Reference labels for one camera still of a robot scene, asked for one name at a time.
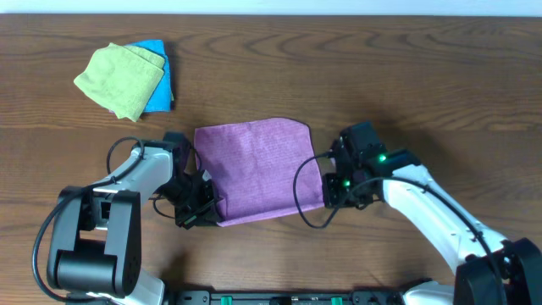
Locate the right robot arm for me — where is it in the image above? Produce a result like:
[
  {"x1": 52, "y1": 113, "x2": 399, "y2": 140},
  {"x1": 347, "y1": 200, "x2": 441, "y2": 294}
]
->
[{"x1": 324, "y1": 147, "x2": 541, "y2": 305}]

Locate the right black cable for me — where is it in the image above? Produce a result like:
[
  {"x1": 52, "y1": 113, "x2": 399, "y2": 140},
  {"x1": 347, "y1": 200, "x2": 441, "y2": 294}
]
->
[{"x1": 291, "y1": 152, "x2": 509, "y2": 305}]

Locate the purple cloth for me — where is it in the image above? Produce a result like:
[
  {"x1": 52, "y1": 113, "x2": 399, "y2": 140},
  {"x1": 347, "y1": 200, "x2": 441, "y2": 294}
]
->
[{"x1": 194, "y1": 118, "x2": 324, "y2": 227}]

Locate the blue folded cloth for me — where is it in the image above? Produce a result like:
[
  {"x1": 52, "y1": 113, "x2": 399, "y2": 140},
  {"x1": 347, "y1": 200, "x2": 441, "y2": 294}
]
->
[{"x1": 131, "y1": 40, "x2": 174, "y2": 113}]

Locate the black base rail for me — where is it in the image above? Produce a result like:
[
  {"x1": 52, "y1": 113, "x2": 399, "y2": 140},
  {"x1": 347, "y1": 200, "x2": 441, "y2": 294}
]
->
[{"x1": 163, "y1": 290, "x2": 406, "y2": 305}]

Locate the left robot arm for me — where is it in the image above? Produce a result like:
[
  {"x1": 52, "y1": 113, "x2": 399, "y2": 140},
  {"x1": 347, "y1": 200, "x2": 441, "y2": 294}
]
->
[{"x1": 40, "y1": 135, "x2": 221, "y2": 304}]

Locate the green folded cloth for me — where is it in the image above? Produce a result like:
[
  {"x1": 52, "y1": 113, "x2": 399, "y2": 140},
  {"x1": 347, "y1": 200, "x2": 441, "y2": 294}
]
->
[{"x1": 74, "y1": 42, "x2": 166, "y2": 122}]

